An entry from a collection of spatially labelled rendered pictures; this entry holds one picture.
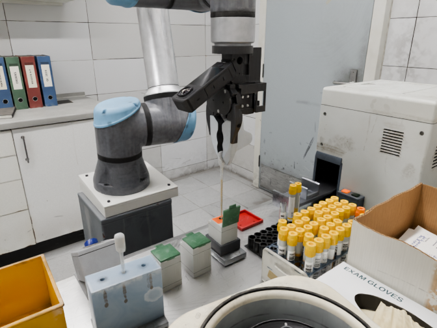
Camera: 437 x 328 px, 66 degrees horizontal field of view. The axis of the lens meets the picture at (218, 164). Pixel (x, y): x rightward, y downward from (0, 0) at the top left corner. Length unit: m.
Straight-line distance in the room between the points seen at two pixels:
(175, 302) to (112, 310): 0.12
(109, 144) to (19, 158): 1.35
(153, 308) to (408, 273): 0.38
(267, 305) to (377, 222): 0.28
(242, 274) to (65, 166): 1.73
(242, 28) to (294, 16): 2.09
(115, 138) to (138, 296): 0.45
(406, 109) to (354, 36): 1.57
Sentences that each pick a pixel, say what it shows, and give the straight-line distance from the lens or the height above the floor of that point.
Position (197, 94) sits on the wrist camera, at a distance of 0.55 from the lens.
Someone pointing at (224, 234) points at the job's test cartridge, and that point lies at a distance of 0.68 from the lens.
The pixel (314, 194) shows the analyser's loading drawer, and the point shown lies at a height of 0.92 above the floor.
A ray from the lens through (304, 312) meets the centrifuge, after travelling 0.48.
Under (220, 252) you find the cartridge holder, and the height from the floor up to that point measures 0.90.
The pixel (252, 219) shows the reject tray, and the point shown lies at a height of 0.88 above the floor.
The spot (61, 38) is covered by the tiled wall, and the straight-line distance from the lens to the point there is 2.78.
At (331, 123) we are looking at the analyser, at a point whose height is 1.09.
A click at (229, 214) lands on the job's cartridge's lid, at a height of 0.98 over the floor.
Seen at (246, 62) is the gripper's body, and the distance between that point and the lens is 0.62.
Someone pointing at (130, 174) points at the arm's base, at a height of 0.96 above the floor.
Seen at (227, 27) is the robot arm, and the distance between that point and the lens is 0.58.
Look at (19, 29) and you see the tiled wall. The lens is 2.74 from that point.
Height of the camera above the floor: 1.29
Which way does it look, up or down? 20 degrees down
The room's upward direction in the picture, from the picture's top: straight up
